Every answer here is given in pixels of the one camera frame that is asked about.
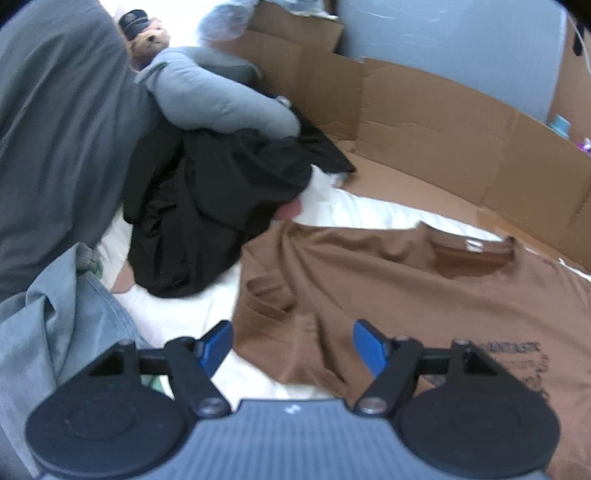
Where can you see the small cardboard box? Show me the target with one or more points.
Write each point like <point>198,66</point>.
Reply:
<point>295,27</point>

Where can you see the cream bear print bed sheet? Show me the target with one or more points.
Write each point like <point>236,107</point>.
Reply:
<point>184,318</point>

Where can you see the grey upright panel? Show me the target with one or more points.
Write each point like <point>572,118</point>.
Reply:
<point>438,41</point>

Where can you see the grey garment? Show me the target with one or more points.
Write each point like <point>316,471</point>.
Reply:
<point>60,138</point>

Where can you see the flattened cardboard sheet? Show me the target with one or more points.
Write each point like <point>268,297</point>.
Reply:
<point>415,138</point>

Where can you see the grey-blue garment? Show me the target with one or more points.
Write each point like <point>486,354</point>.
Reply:
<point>55,332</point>

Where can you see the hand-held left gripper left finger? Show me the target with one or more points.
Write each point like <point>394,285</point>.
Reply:
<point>217,344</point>

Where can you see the clear plastic bags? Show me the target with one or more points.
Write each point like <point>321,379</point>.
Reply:
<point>226,21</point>

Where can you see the crumpled black garment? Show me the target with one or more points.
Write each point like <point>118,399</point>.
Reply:
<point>207,207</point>

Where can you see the grey neck pillow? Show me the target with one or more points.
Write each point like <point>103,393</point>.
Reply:
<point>207,92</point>

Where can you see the upright cardboard piece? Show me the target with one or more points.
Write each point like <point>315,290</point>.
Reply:
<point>577,83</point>

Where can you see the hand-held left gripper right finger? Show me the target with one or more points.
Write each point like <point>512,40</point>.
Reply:
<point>369,344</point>

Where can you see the brown printed t-shirt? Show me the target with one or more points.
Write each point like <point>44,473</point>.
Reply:
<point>392,295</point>

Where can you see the brown teddy bear toy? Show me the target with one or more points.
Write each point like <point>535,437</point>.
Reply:
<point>150,41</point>

